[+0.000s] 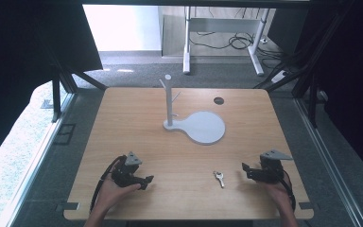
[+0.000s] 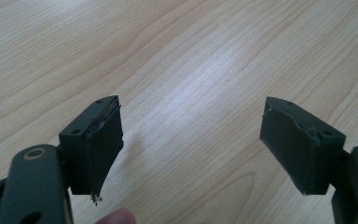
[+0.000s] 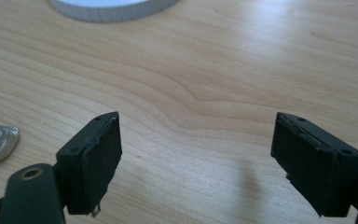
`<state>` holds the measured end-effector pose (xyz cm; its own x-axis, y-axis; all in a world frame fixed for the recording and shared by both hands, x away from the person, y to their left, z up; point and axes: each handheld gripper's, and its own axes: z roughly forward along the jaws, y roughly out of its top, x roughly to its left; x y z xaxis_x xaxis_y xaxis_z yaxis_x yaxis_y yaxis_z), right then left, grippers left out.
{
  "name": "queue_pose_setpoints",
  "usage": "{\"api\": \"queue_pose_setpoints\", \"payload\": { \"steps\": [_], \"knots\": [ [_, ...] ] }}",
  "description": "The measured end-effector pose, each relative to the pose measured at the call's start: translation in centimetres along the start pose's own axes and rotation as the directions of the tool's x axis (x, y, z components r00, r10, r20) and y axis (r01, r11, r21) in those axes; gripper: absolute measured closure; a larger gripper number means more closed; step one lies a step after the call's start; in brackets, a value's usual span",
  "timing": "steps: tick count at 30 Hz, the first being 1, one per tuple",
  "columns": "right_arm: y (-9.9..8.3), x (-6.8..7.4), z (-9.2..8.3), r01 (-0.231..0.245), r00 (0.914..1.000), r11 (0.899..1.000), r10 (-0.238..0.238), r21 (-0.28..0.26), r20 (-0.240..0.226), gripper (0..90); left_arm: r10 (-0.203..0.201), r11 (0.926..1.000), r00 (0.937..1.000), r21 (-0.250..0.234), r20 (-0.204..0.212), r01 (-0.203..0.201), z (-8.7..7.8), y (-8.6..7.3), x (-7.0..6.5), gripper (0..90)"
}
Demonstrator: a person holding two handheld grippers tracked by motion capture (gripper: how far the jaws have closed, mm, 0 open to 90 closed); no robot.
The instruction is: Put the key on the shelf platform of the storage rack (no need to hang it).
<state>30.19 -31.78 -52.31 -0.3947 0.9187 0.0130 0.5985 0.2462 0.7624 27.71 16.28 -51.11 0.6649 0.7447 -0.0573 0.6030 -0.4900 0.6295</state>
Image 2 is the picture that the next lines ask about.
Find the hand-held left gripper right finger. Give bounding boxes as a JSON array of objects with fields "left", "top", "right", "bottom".
[{"left": 259, "top": 96, "right": 347, "bottom": 196}]

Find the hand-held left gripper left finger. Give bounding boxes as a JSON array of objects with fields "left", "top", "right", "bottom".
[{"left": 58, "top": 94, "right": 125, "bottom": 206}]

